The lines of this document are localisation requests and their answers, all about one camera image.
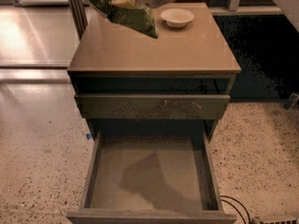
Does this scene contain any green jalapeno chip bag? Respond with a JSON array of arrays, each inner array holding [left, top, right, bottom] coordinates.
[[83, 0, 158, 38]]

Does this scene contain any brown drawer cabinet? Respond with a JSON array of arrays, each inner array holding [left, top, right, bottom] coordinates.
[[67, 3, 241, 135]]

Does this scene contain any closed upper drawer front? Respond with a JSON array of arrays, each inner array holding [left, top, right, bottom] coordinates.
[[75, 94, 230, 119]]

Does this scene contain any open lower drawer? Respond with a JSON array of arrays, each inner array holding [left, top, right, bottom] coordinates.
[[66, 133, 236, 224]]

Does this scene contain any white ceramic bowl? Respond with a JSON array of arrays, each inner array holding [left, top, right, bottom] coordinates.
[[161, 8, 194, 29]]

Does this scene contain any blue tape piece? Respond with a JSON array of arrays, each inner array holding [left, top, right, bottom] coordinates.
[[86, 133, 93, 140]]

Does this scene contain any dark metal post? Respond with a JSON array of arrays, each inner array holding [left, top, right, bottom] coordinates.
[[68, 0, 88, 39]]

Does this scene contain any black cable on floor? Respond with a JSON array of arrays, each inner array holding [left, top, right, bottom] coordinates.
[[220, 195, 252, 224]]

